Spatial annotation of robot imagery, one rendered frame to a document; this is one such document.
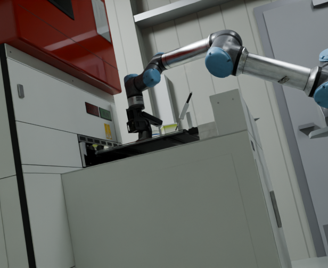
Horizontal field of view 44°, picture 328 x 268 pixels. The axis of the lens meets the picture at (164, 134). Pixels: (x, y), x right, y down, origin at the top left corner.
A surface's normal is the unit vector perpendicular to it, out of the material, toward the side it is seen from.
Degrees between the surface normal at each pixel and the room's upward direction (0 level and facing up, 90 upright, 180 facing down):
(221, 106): 90
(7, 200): 90
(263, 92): 90
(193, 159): 90
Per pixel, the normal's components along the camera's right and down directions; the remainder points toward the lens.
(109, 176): -0.29, -0.11
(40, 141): 0.94, -0.24
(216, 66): -0.49, 0.62
